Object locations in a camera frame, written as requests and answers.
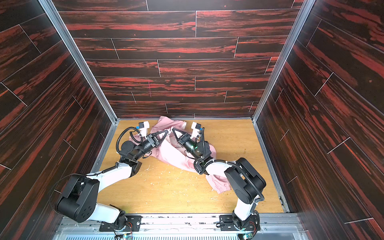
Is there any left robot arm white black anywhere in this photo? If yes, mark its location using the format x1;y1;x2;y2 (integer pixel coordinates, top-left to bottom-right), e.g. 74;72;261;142
55;127;168;231

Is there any aluminium front rail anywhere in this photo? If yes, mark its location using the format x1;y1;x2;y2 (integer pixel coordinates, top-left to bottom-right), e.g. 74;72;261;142
53;213;310;240

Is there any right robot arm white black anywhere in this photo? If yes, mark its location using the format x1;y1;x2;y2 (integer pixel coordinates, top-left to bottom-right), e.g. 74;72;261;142
172;128;267;230

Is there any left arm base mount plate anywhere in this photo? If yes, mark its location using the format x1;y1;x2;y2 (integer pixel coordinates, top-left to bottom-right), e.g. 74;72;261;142
99;215;142;232

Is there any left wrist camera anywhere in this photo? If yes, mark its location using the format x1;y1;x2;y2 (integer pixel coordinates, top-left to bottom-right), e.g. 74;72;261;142
136;121;150;137

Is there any pink zip-up jacket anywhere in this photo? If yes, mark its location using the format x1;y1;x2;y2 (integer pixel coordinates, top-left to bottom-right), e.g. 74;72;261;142
129;116;232;194

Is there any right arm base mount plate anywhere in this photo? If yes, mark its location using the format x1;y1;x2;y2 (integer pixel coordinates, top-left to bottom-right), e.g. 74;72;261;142
216;213;261;232

